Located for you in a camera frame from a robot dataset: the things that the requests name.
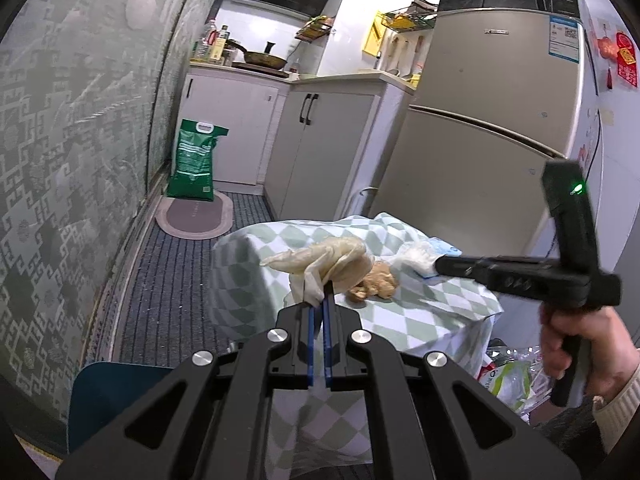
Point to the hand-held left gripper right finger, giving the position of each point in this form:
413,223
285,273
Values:
328,350

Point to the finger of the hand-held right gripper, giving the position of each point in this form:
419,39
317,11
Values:
460,266

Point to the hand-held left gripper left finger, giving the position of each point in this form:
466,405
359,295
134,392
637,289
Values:
313,350

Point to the blue white plastic packet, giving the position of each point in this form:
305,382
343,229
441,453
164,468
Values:
417,260

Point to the brown food scrap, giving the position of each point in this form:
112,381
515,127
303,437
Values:
377,282

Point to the beige plastic glove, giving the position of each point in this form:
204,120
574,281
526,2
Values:
335,255

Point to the blue trash bin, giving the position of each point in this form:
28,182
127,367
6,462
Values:
100,395

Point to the person's right forearm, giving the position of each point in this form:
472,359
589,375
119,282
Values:
620,410

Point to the person's right hand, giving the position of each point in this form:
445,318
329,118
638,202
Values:
610,345

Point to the green white checkered tablecloth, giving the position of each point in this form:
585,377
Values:
430,315

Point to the beige refrigerator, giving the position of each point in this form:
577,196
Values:
480,160

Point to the clear plastic bag with groceries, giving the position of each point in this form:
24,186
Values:
510,385

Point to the oval grey floor mat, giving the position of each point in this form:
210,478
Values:
192,217

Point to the red paper decoration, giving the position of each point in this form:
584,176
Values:
625,57

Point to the blue white fridge label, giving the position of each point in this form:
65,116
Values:
563,40

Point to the green rice bag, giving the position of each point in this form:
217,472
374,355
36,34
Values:
195,160

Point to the white kitchen cabinet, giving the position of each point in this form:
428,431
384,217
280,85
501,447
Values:
235,125

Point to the yellow cutting board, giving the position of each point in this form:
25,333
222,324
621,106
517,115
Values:
372,35

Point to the black induction cooktop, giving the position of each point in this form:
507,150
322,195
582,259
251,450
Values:
260,71

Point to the frying pan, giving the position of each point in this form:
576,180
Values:
262,58

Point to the frosted patterned glass door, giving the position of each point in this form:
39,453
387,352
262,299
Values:
75,160

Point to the dark capped sauce bottle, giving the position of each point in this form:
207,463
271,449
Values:
222,47

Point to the large clear oil bottle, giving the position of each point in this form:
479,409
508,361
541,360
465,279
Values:
204,45

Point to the wall spice rack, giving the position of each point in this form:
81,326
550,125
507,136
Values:
315,29

